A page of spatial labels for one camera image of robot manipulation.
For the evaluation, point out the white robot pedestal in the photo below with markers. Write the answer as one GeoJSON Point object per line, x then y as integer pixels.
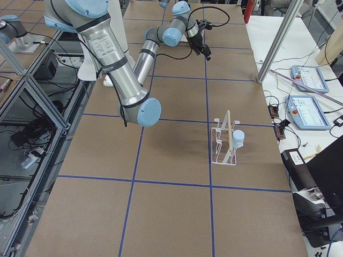
{"type": "Point", "coordinates": [88, 70]}

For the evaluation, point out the aluminium frame post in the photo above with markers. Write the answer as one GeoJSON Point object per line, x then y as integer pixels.
{"type": "Point", "coordinates": [279, 38]}

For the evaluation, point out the white wire cup rack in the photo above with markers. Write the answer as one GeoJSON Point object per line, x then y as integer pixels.
{"type": "Point", "coordinates": [219, 143]}

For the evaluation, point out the wooden rack handle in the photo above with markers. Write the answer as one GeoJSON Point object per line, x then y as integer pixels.
{"type": "Point", "coordinates": [229, 126]}

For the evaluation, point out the red fire extinguisher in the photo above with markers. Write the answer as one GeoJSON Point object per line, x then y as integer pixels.
{"type": "Point", "coordinates": [248, 10]}

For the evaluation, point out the far teach pendant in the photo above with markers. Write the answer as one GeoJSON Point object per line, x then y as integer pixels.
{"type": "Point", "coordinates": [310, 76]}

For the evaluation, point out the teach pendant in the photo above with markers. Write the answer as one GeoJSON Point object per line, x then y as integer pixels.
{"type": "Point", "coordinates": [306, 113]}
{"type": "Point", "coordinates": [310, 76]}

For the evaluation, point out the long metal grabber stick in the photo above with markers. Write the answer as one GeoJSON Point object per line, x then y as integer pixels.
{"type": "Point", "coordinates": [308, 88]}

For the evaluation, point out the light blue cup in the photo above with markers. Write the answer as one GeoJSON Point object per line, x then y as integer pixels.
{"type": "Point", "coordinates": [238, 138]}

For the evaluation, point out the near teach pendant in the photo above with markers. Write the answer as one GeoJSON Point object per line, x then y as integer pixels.
{"type": "Point", "coordinates": [306, 113]}

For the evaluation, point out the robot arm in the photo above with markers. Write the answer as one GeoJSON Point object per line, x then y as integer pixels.
{"type": "Point", "coordinates": [164, 3]}
{"type": "Point", "coordinates": [91, 20]}

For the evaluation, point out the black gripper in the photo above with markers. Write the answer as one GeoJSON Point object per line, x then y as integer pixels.
{"type": "Point", "coordinates": [195, 41]}

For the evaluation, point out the black computer monitor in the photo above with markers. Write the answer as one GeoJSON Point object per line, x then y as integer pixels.
{"type": "Point", "coordinates": [326, 170]}

